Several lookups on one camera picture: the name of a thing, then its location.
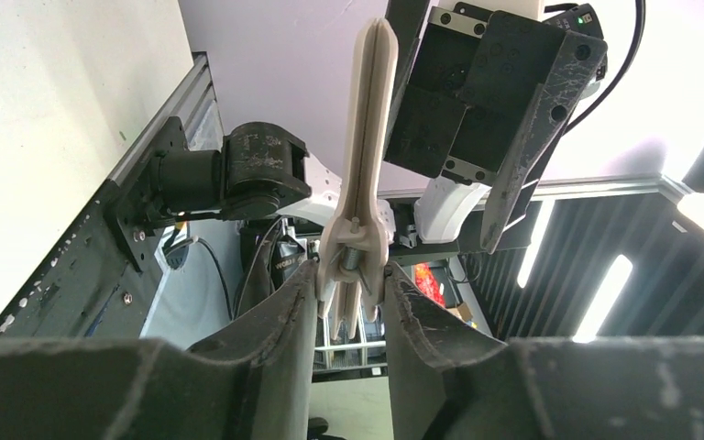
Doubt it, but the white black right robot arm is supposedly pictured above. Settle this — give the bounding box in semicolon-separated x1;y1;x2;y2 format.
152;1;607;253

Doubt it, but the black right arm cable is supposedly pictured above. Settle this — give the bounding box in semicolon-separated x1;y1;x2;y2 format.
561;0;648;136

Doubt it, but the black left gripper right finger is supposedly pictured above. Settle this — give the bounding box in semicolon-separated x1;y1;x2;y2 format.
382;263;704;439

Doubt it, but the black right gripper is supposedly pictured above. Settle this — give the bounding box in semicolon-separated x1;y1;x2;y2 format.
384;1;608;254

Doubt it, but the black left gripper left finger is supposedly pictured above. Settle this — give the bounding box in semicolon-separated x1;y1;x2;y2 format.
0;261;318;439

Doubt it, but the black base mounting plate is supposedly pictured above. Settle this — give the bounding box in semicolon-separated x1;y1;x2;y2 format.
0;115;188;338

